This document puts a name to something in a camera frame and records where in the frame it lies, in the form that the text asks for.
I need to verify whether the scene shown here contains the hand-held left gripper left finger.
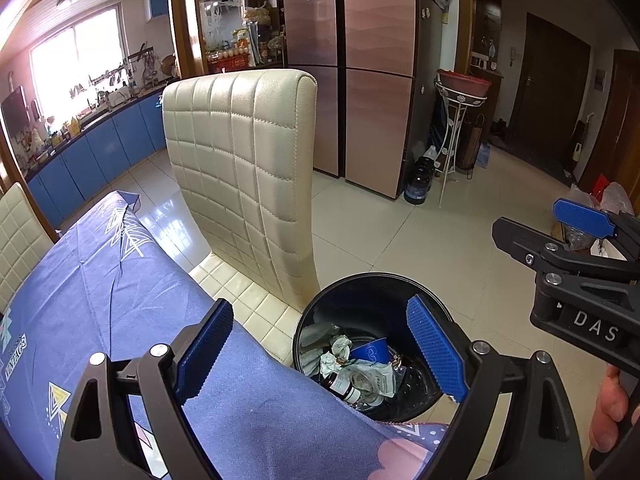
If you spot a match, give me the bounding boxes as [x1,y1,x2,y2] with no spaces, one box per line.
[54,298,235,480]

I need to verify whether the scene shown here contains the black wall screen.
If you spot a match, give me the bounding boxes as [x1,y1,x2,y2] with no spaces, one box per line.
[0,86,28,133]

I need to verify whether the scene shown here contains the pink refrigerator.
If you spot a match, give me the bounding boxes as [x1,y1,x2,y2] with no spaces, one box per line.
[280,0,426,198]

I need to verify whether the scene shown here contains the brown medicine bottle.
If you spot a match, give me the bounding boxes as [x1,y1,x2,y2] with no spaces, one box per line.
[320,370,362,405]

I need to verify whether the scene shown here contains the blue printed tablecloth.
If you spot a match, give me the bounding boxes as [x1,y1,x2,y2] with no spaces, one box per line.
[0,190,451,480]

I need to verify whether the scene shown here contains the clear plastic bag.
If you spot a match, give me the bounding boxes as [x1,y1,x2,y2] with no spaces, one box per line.
[597,180,636,216]

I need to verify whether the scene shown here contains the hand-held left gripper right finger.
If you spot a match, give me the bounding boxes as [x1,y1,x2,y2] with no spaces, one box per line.
[406,294,585,480]

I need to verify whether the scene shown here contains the wooden pantry shelf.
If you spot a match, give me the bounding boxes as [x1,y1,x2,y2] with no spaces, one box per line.
[167,0,288,78]

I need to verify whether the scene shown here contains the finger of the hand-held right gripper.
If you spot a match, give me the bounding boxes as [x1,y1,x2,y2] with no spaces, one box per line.
[552,198,640,261]
[491,216,640,282]

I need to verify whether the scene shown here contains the white green milk pouch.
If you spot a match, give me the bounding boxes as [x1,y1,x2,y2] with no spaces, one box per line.
[345,360,398,403]

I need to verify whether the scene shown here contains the red basin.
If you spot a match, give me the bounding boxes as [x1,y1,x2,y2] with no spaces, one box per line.
[436,67,493,98]

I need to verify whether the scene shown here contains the dark wooden door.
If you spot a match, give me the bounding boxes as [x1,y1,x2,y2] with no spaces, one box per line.
[510,12,592,173]

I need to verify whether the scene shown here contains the beige wrapper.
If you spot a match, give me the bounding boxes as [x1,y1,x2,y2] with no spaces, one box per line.
[320,335,353,376]

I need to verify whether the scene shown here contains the dark water jug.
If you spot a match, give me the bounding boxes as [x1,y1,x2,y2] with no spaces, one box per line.
[404,156,436,205]

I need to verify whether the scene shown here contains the blue cup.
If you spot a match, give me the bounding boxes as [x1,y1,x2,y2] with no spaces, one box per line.
[349,338,392,363]

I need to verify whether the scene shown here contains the cream quilted chair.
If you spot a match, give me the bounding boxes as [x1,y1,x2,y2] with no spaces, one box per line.
[161,69,321,368]
[0,182,57,311]

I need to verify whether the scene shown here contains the white metal plant stand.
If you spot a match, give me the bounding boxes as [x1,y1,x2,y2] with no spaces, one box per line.
[432,80,488,207]

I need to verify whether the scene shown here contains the blue kitchen cabinets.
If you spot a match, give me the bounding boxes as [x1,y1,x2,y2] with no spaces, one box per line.
[25,92,168,228]

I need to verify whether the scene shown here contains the black trash bin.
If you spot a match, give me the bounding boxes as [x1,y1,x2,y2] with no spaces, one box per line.
[291,272,463,423]

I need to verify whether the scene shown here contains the person's right hand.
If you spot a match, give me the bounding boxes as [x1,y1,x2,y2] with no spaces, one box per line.
[589,364,632,452]

